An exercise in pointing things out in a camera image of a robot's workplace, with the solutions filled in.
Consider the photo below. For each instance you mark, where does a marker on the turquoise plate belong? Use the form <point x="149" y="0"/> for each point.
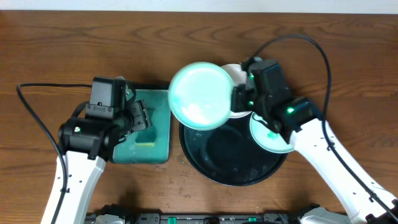
<point x="200" y="96"/>

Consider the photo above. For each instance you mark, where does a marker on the white plate with green smear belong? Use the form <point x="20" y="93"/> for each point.
<point x="239" y="77"/>

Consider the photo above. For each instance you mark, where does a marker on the round black tray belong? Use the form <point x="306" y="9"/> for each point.
<point x="228" y="154"/>

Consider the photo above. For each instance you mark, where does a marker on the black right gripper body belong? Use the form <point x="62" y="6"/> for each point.
<point x="239" y="94"/>

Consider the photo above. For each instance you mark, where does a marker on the green yellow sponge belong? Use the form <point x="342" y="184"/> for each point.
<point x="146" y="137"/>

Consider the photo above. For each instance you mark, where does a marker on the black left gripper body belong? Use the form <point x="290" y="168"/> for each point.
<point x="137" y="116"/>

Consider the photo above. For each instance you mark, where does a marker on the black rectangular water tray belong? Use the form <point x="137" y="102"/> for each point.
<point x="156" y="100"/>

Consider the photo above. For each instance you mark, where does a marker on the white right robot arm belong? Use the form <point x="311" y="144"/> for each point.
<point x="364" y="200"/>

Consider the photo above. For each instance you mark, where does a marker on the pale green plate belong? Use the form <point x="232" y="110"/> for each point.
<point x="267" y="139"/>

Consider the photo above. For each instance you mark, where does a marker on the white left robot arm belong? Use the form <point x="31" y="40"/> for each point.
<point x="76" y="176"/>

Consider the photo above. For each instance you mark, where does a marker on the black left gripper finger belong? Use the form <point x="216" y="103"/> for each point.
<point x="141" y="118"/>
<point x="130" y="95"/>

